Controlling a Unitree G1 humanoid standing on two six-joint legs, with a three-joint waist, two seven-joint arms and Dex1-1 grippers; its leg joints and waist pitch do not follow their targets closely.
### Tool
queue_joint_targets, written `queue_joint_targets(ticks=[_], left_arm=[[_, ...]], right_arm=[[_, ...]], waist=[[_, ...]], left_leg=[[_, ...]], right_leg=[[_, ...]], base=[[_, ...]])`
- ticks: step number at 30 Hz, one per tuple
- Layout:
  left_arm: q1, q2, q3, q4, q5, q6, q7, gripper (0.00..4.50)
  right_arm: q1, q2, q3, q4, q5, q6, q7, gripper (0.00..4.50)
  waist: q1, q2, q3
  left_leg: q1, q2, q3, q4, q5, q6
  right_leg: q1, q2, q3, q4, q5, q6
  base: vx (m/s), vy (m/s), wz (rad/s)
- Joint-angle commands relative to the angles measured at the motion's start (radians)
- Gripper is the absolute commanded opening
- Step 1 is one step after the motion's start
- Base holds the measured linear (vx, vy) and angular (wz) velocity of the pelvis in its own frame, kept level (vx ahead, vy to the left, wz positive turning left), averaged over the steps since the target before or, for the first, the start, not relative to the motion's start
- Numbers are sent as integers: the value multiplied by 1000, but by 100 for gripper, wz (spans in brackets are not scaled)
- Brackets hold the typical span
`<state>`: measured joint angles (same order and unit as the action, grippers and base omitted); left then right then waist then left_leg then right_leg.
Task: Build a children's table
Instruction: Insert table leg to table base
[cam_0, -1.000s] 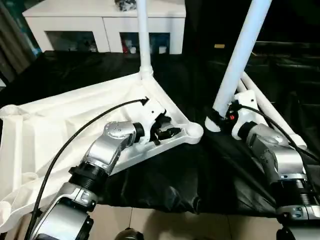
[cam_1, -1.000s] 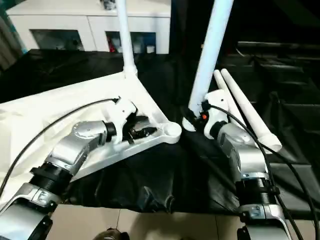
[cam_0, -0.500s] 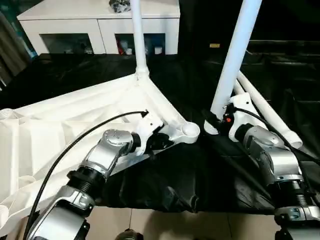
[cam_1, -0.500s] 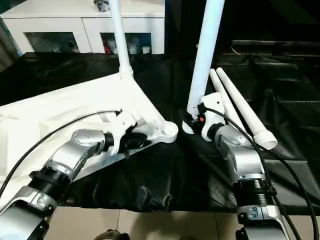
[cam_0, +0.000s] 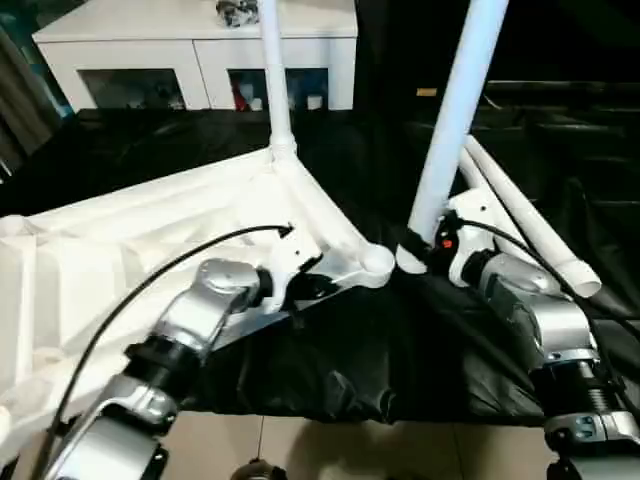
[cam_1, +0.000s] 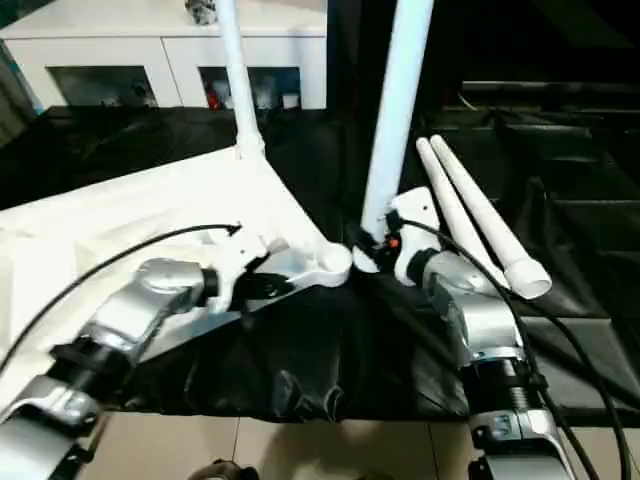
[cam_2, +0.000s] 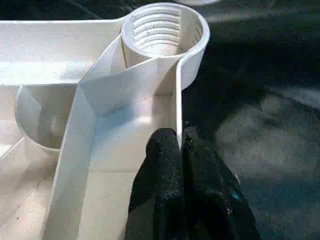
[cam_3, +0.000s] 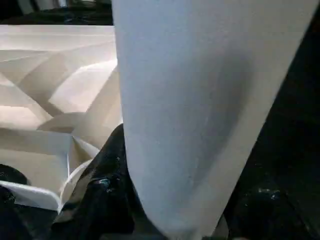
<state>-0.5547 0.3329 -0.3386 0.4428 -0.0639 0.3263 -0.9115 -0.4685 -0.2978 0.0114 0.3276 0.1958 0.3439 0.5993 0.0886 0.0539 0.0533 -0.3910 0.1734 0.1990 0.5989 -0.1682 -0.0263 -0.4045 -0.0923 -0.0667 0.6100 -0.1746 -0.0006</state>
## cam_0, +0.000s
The dark robot body part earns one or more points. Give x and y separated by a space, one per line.
260 472

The long black metal bar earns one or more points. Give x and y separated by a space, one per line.
560 87

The beige curtain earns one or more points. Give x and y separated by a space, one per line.
25 110

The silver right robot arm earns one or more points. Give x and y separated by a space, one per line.
555 320

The red bottle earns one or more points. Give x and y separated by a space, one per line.
241 97

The black work mat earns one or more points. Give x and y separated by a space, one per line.
350 350

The white cabinet with glass doors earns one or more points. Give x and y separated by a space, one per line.
150 50

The white plastic table leg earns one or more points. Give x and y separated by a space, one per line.
277 75
525 210
472 167
450 125

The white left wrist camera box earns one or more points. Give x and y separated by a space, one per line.
287 260

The white plastic table top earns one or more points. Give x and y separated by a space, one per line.
125 240

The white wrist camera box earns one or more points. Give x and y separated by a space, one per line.
472 220
287 260

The white jar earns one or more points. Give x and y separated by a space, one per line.
314 102
255 104

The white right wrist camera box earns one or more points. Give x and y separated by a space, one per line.
472 220

